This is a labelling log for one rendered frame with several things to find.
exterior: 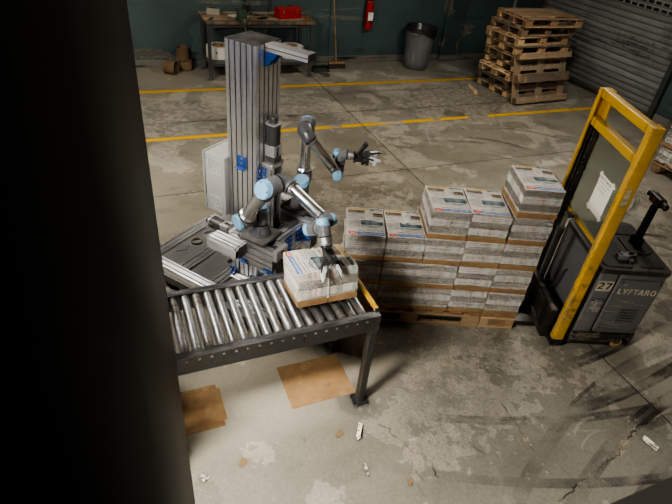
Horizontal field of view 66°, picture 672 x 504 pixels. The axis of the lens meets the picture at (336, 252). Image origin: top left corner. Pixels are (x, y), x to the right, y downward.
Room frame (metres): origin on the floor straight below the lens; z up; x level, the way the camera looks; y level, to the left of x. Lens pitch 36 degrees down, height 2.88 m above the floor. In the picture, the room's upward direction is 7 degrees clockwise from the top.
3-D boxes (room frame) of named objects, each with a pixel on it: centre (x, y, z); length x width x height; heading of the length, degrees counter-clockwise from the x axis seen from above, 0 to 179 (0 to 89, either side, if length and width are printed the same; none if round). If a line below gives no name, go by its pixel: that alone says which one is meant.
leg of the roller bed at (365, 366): (2.28, -0.27, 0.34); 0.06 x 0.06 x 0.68; 26
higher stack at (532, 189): (3.34, -1.35, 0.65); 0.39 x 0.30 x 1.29; 4
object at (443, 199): (3.30, -0.76, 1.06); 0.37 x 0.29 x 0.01; 5
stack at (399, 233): (3.29, -0.63, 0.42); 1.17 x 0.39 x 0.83; 94
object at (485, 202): (3.33, -1.05, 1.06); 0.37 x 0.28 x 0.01; 3
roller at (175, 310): (2.03, 0.83, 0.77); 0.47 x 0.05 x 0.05; 26
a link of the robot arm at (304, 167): (3.54, 0.31, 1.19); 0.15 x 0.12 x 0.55; 178
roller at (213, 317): (2.12, 0.65, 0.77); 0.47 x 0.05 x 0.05; 26
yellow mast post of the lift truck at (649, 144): (3.05, -1.81, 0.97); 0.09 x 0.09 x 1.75; 4
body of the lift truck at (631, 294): (3.40, -2.16, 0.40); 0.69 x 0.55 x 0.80; 4
